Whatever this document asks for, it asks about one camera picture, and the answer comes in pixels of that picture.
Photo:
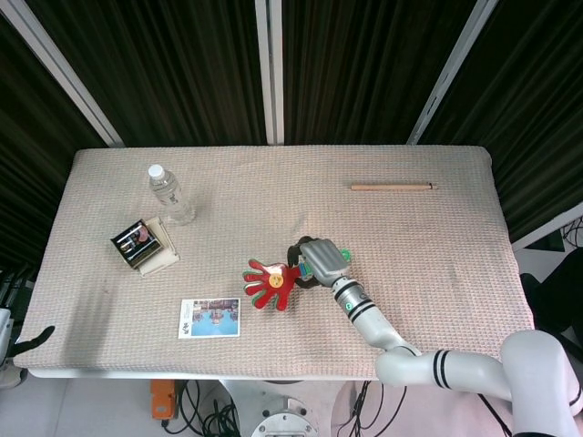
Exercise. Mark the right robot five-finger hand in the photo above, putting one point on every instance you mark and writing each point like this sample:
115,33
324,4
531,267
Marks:
324,261

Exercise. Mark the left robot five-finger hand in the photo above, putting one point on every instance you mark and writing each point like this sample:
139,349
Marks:
32,340

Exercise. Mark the silver robot base column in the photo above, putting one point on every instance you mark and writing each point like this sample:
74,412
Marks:
282,409

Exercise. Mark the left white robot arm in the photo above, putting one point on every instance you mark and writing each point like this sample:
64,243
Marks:
11,378

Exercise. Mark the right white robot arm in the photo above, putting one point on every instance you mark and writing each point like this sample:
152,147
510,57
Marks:
410,350

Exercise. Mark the orange plastic box with cable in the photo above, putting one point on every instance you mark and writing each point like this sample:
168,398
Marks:
163,398

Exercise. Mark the beige woven tablecloth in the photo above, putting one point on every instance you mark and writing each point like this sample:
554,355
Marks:
410,255

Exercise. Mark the wooden pencil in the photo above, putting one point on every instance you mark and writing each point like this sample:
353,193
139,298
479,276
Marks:
391,186

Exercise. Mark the postcard with blue photo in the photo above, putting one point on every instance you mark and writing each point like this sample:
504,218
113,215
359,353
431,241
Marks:
209,318

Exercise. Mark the small black picture box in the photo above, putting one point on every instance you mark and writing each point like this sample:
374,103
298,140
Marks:
136,243

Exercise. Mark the cream box lid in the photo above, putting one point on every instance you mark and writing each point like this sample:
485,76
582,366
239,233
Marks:
164,257

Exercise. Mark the clear plastic water bottle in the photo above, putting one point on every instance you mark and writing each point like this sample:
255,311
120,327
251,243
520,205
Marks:
172,196

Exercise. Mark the black pleated curtain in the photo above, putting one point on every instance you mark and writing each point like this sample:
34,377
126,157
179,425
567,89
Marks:
32,159
360,68
533,114
173,68

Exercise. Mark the grey metal frame post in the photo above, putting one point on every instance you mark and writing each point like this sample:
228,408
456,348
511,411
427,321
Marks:
448,77
271,73
68,77

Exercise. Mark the white frame foot bar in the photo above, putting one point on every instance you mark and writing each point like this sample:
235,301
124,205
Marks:
542,234

